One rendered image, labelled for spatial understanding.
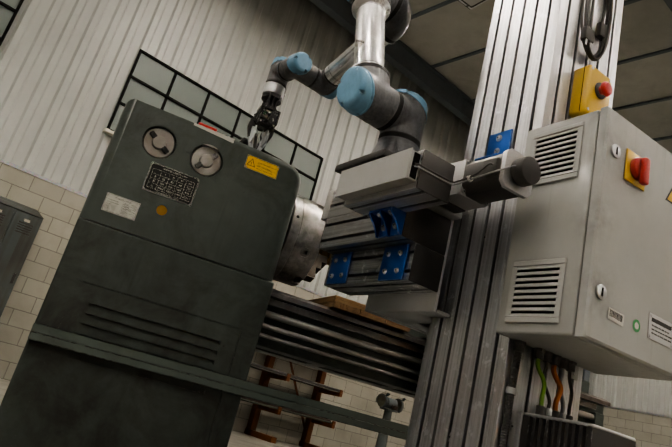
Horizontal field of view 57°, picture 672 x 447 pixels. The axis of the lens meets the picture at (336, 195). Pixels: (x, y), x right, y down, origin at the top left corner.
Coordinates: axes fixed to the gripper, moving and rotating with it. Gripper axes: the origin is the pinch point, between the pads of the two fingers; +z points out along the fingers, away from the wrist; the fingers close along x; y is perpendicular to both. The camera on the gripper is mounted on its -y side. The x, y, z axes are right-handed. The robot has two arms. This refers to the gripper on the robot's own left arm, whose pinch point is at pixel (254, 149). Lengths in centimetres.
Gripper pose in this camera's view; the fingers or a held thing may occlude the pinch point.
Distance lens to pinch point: 214.2
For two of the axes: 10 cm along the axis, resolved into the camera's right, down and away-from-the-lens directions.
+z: -2.4, 9.1, -3.3
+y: 4.0, -2.2, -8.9
